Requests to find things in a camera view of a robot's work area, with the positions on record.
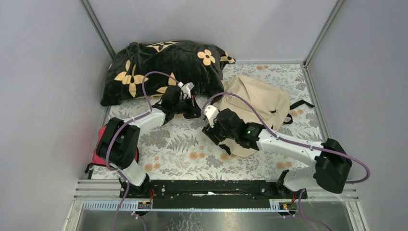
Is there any beige canvas student bag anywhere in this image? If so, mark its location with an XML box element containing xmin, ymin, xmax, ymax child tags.
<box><xmin>214</xmin><ymin>74</ymin><xmax>316</xmax><ymax>157</ymax></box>

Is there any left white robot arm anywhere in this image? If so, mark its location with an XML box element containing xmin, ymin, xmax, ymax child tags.
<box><xmin>96</xmin><ymin>83</ymin><xmax>201</xmax><ymax>198</ymax></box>

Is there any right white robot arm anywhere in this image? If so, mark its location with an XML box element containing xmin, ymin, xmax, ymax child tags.
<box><xmin>203</xmin><ymin>106</ymin><xmax>352</xmax><ymax>198</ymax></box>

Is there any black floral pillow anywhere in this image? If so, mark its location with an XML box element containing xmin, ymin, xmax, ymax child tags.
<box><xmin>100</xmin><ymin>40</ymin><xmax>236</xmax><ymax>106</ymax></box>

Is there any floral patterned table mat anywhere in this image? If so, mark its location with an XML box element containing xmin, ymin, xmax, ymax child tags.
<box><xmin>105</xmin><ymin>64</ymin><xmax>326</xmax><ymax>180</ymax></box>

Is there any red and black pouch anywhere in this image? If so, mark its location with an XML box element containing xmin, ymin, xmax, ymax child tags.
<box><xmin>84</xmin><ymin>125</ymin><xmax>140</xmax><ymax>174</ymax></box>

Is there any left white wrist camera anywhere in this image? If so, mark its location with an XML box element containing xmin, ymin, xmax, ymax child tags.
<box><xmin>177</xmin><ymin>81</ymin><xmax>194</xmax><ymax>99</ymax></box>

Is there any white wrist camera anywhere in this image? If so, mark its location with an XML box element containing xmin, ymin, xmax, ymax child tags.
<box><xmin>204</xmin><ymin>105</ymin><xmax>219</xmax><ymax>128</ymax></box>
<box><xmin>177</xmin><ymin>81</ymin><xmax>194</xmax><ymax>99</ymax></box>

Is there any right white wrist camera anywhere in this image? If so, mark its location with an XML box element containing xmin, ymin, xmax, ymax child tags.
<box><xmin>204</xmin><ymin>105</ymin><xmax>219</xmax><ymax>128</ymax></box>

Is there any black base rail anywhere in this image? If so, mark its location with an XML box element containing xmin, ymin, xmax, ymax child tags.
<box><xmin>119</xmin><ymin>179</ymin><xmax>308</xmax><ymax>209</ymax></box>

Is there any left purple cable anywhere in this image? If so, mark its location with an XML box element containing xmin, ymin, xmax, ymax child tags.
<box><xmin>105</xmin><ymin>71</ymin><xmax>184</xmax><ymax>231</ymax></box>

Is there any purple cable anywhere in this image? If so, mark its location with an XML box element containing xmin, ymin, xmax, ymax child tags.
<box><xmin>105</xmin><ymin>71</ymin><xmax>184</xmax><ymax>231</ymax></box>
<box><xmin>201</xmin><ymin>92</ymin><xmax>371</xmax><ymax>231</ymax></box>

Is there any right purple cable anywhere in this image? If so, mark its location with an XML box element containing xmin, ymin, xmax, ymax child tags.
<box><xmin>201</xmin><ymin>92</ymin><xmax>371</xmax><ymax>231</ymax></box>

